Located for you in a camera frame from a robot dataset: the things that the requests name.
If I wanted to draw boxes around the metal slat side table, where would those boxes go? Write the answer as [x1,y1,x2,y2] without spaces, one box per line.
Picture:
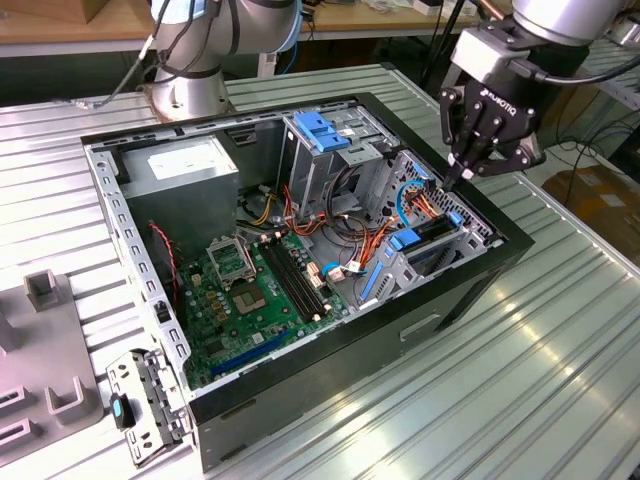
[537,39,640,146]

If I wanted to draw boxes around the open black PC case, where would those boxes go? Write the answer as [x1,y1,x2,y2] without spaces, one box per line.
[79,91,535,474]

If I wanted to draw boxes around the red black twisted wire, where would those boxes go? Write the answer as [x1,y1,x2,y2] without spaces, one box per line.
[147,222,180,306]

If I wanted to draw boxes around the metal disk bay cage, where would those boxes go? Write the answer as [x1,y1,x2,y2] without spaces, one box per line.
[355,148,504,312]

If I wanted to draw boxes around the green motherboard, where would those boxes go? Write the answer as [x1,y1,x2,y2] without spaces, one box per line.
[177,230,351,392]

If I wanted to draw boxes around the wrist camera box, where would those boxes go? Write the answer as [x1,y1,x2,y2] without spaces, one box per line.
[448,25,534,86]

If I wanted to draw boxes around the blue data wire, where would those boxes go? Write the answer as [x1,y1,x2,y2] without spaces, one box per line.
[319,178,432,282]

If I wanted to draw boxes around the blue expansion slot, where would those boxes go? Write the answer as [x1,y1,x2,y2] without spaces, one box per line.
[208,327,292,380]

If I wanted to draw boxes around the metal socket cover frame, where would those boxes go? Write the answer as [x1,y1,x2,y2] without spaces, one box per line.
[204,236,260,290]

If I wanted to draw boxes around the small cardboard box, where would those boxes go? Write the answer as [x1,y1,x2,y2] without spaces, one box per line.
[79,0,109,24]

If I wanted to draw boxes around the blue plastic drive latch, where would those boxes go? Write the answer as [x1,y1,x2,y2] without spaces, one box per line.
[293,112,351,154]

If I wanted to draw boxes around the grey parts rack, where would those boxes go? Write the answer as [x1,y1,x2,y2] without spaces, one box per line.
[0,269,106,456]

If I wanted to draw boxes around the black camera cable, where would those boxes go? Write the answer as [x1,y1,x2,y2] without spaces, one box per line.
[514,57,640,86]

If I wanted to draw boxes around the metal card retention bracket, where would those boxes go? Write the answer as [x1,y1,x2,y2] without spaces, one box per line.
[105,348,195,469]

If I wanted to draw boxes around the large flat cardboard box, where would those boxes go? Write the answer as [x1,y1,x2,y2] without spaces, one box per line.
[542,167,640,241]

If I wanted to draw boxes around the long wooden workbench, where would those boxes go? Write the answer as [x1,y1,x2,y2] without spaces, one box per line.
[0,0,516,99]

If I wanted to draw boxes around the hard disk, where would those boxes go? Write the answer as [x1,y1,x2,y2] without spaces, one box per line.
[359,211,464,305]

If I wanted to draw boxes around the RAM slot white clips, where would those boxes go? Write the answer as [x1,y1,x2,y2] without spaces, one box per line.
[261,238,321,321]
[274,232,332,311]

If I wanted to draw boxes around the CPU socket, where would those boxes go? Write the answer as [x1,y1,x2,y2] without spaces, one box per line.
[228,283,272,317]

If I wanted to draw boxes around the yellow black wire bundle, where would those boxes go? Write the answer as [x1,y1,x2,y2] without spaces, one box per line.
[238,192,277,227]

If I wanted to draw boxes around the grey power supply unit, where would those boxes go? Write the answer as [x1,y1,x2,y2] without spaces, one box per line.
[117,135,241,257]

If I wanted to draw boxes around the metal optical drive cage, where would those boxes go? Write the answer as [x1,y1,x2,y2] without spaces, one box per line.
[276,102,401,221]

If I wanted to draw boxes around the orange red wire bundle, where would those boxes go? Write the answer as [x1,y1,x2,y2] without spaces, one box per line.
[281,184,354,240]

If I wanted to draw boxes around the black blue latch handle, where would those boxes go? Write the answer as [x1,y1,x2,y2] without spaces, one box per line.
[109,392,137,431]

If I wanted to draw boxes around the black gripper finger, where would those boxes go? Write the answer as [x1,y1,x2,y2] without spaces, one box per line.
[457,142,547,191]
[439,87,465,192]

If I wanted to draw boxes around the orange black disk power wire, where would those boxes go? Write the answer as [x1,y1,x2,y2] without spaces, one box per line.
[362,182,449,274]

